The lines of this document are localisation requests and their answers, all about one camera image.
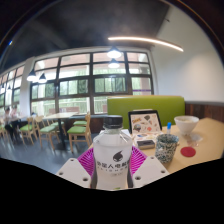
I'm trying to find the wooden dining table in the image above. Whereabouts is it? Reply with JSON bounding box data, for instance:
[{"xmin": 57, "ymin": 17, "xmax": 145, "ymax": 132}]
[{"xmin": 42, "ymin": 111, "xmax": 79, "ymax": 151}]

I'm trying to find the person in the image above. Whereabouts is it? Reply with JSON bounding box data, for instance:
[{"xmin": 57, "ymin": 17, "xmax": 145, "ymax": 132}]
[
  {"xmin": 11, "ymin": 104, "xmax": 20, "ymax": 118},
  {"xmin": 2, "ymin": 106, "xmax": 16, "ymax": 138}
]

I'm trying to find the long curved ceiling light strip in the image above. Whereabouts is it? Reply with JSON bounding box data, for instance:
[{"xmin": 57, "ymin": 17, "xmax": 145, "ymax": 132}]
[{"xmin": 107, "ymin": 35, "xmax": 185, "ymax": 53}]

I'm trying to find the clear drink bottle black cap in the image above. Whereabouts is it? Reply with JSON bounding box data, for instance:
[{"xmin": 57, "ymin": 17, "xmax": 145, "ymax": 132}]
[{"xmin": 90, "ymin": 114, "xmax": 134, "ymax": 191}]

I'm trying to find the speckled green ceramic mug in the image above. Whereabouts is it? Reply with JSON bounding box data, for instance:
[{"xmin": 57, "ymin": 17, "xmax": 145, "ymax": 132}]
[{"xmin": 154, "ymin": 133, "xmax": 180, "ymax": 164}]

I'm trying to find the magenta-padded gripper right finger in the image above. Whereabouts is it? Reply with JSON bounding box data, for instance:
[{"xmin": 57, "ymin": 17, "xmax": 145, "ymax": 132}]
[{"xmin": 128, "ymin": 145, "xmax": 170, "ymax": 188}]

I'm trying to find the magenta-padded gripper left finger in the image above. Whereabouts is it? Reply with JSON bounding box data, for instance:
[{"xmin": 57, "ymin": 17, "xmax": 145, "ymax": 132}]
[{"xmin": 55, "ymin": 146, "xmax": 96, "ymax": 189}]

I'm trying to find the group of pendant lamps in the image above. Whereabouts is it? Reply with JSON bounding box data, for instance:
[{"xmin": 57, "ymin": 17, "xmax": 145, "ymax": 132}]
[{"xmin": 0, "ymin": 46, "xmax": 123, "ymax": 94}]

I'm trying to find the dark-framed window wall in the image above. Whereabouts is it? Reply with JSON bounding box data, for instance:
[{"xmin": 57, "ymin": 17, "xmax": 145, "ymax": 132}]
[{"xmin": 0, "ymin": 51, "xmax": 154, "ymax": 116}]

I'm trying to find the flat round red coaster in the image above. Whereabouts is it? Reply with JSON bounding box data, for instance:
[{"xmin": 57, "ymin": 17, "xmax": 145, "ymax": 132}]
[{"xmin": 180, "ymin": 146, "xmax": 197, "ymax": 158}]

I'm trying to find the white ceramic bowl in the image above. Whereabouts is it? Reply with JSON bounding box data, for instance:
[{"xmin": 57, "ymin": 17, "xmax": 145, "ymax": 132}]
[{"xmin": 173, "ymin": 115, "xmax": 200, "ymax": 136}]

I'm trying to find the green upholstered bench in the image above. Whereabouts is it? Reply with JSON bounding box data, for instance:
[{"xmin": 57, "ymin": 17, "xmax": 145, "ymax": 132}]
[{"xmin": 106, "ymin": 95, "xmax": 186, "ymax": 129}]

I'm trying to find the group of wooden green-seat chairs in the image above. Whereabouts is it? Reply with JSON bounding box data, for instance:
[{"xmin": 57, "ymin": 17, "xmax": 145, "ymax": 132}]
[{"xmin": 0, "ymin": 113, "xmax": 93, "ymax": 153}]

